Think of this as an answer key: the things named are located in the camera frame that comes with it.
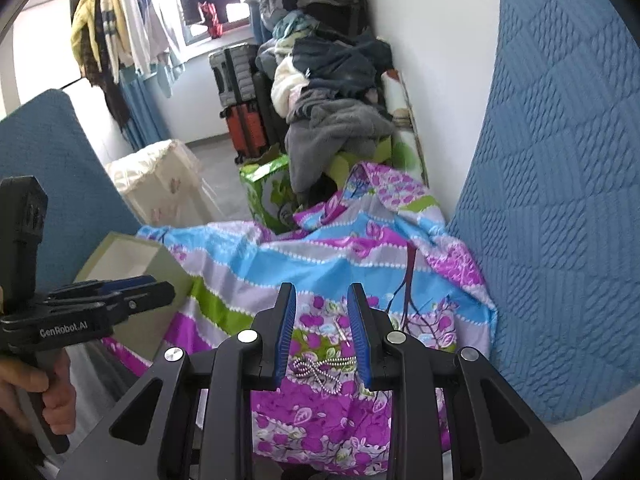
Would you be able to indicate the lime green seat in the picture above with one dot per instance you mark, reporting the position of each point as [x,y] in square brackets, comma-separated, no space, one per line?
[380,152]

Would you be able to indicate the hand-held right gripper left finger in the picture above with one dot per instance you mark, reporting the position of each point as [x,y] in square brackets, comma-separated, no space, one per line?
[285,340]

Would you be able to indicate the leaning printed board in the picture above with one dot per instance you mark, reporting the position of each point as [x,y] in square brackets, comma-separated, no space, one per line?
[405,120]

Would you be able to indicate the large blue quilted cushion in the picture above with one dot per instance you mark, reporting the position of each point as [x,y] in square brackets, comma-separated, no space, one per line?
[560,185]

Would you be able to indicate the grey fleece garment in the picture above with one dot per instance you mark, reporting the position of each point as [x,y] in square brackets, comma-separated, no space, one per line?
[330,130]

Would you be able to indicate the red garment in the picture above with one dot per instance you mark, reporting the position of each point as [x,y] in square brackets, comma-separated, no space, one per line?
[210,20]

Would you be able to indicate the black suitcase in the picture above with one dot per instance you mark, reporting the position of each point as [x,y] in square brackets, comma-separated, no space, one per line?
[265,110]

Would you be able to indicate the white cardboard box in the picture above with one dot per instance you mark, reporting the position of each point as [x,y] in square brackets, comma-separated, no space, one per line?
[145,270]

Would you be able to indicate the floral striped cloth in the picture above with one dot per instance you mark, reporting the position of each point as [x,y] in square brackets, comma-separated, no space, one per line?
[325,270]

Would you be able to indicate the small blue quilted cushion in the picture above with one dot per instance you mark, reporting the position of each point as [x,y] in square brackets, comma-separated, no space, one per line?
[50,140]

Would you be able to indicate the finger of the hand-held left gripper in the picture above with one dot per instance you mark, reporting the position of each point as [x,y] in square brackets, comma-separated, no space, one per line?
[125,283]
[140,297]

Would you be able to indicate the person's left hand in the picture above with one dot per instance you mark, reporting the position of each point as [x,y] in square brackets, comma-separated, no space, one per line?
[62,400]

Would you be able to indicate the cream coat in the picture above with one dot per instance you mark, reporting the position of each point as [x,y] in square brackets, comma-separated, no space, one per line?
[285,85]

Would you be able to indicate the orange suitcase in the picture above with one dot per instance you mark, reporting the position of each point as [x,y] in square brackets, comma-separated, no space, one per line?
[245,130]

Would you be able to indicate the hanging yellow garment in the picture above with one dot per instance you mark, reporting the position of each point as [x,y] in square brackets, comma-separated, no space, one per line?
[92,20]

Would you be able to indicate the green printed box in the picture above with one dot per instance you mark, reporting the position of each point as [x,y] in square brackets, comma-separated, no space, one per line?
[265,195]

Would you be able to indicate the grey suitcase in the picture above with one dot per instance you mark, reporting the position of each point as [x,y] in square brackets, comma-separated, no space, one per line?
[235,75]

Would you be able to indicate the blue curtain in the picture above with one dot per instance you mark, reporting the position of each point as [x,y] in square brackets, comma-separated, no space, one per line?
[145,110]

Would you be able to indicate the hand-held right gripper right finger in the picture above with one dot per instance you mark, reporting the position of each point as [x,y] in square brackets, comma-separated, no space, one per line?
[359,340]

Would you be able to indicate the hanging white clothes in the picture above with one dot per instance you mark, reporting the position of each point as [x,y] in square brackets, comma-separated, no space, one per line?
[150,20]

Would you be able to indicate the dark jacket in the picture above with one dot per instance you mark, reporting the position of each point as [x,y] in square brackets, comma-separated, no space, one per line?
[340,65]

